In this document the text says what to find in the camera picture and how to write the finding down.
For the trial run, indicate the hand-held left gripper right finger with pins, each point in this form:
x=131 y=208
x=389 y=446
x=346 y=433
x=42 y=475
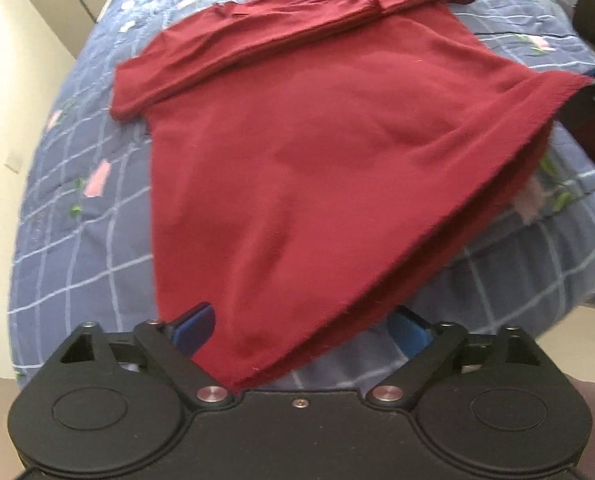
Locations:
x=410 y=332

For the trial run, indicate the blue checked floral quilt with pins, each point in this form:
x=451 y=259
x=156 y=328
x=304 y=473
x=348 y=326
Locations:
x=77 y=220

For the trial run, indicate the dark red t-shirt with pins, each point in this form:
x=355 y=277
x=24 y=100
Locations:
x=327 y=160

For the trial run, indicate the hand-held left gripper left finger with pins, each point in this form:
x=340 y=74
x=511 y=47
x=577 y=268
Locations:
x=193 y=327

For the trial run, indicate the white wall outlet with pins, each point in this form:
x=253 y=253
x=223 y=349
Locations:
x=13 y=161

